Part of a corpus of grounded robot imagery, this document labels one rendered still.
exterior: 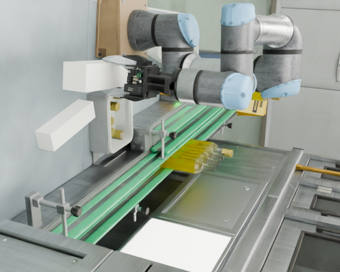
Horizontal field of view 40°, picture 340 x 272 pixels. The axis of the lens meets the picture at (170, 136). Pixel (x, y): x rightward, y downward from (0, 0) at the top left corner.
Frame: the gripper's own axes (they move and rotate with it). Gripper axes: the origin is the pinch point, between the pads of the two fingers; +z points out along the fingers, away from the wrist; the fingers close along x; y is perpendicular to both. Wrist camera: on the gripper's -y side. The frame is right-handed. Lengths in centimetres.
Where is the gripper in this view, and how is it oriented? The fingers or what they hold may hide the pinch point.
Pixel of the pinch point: (107, 74)
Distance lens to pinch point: 115.4
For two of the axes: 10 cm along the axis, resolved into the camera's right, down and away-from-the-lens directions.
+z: -9.1, -1.6, 3.8
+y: -4.1, 1.7, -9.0
